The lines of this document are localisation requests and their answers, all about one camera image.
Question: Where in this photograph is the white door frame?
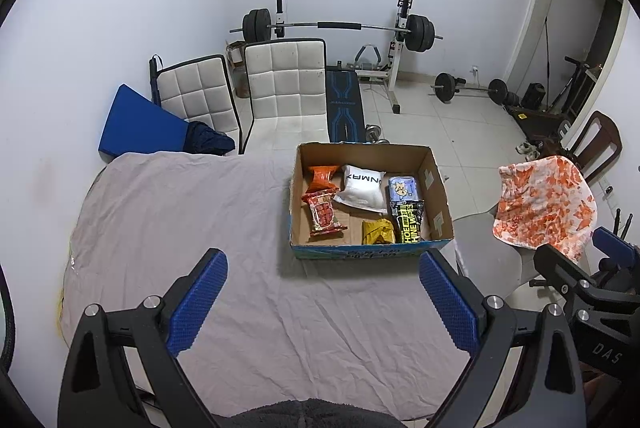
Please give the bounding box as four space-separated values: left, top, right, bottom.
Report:
502 0 628 169

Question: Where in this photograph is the yellow snack packet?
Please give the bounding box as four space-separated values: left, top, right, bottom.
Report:
361 218 397 246

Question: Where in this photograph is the orange snack packet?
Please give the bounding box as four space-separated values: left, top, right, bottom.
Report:
307 164 341 193

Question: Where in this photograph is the white soft pouch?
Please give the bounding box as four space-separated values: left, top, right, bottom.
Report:
332 164 390 212

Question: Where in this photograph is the black and blue weight bench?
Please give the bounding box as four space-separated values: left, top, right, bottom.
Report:
325 64 363 143

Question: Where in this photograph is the light blue snack packet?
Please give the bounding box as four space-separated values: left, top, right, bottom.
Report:
387 175 420 203

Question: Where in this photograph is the grey exercise handle device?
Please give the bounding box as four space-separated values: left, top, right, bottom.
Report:
355 44 383 71

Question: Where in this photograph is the white barbell rack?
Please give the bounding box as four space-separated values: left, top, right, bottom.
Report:
270 0 416 115

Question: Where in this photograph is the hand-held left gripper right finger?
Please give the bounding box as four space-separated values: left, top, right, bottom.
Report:
419 249 586 428

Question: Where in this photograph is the brown wooden chair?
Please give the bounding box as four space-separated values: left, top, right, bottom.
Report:
555 110 623 189

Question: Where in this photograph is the long barbell with black plates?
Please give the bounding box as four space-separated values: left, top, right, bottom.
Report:
230 9 443 53

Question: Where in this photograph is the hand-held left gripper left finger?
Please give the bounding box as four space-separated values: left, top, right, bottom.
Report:
59 248 230 428

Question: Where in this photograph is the black speaker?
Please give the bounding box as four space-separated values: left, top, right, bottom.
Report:
520 82 546 109

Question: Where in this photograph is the dark blue bag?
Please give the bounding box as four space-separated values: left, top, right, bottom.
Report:
185 121 236 155

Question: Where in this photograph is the red snack packet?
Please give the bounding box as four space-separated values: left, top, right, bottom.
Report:
301 190 348 237

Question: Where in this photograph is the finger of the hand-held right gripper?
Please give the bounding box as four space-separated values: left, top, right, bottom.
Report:
592 228 640 266
532 244 601 299

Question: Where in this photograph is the orange and white printed cloth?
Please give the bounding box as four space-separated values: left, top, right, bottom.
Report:
492 155 598 261

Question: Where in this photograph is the small cardboard box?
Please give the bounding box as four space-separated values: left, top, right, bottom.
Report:
225 40 248 98

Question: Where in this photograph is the short barbell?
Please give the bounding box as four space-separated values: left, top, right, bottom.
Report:
429 72 508 104

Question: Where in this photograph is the black pole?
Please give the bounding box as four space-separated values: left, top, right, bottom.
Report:
149 55 162 107

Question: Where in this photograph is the black snack packet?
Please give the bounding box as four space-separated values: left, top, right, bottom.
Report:
389 199 426 245

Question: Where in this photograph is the blue foam mat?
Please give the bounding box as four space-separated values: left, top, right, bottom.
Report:
97 84 191 157

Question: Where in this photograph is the folded kick scooter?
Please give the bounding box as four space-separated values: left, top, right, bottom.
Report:
545 56 591 113

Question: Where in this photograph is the grey chair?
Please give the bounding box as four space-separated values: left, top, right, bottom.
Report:
452 205 541 289

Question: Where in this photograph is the white padded chair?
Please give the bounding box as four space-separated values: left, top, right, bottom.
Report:
149 54 246 153
242 38 331 143

